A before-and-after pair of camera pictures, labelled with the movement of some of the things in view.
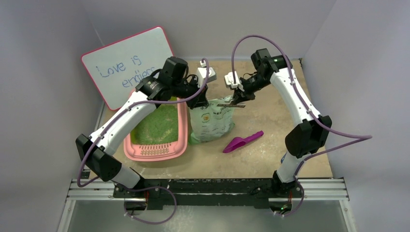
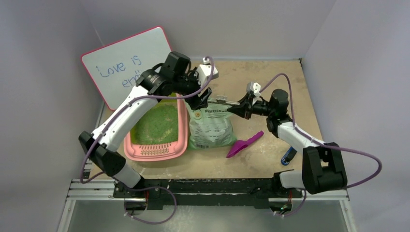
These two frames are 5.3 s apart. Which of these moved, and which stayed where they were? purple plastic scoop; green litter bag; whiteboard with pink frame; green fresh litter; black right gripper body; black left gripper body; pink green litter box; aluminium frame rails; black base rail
Moved: black right gripper body; green litter bag; purple plastic scoop
Stayed: black base rail; whiteboard with pink frame; green fresh litter; pink green litter box; aluminium frame rails; black left gripper body
